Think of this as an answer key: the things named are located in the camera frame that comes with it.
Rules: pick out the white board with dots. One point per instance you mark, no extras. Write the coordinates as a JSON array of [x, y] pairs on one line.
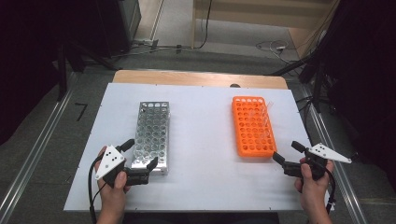
[[202, 155]]

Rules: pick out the wooden table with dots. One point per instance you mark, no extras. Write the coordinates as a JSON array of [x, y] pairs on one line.
[[186, 77]]

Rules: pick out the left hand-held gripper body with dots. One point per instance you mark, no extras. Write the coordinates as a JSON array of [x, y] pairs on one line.
[[109, 161]]

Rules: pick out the light wooden frame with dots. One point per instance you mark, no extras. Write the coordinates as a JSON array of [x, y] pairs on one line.
[[236, 18]]

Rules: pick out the silver metal test tube rack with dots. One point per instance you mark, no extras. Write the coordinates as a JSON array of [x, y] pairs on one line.
[[152, 130]]

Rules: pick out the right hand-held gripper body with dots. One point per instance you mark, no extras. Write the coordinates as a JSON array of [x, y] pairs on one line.
[[325, 153]]

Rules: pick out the black metal stand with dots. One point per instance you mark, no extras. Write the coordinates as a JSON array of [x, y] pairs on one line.
[[62, 74], [317, 84]]

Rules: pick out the orange plastic test tube rack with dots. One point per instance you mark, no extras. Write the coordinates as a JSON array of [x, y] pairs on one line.
[[249, 130]]

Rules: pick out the dark cabinet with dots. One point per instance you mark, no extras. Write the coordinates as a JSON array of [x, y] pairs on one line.
[[115, 25]]

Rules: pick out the person's left hand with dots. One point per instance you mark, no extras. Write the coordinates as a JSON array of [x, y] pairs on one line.
[[112, 194]]

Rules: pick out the metal floor rail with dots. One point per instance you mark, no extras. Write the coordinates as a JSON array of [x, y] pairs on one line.
[[31, 161], [345, 189]]

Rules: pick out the person's right hand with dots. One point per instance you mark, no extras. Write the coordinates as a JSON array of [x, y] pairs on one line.
[[314, 191]]

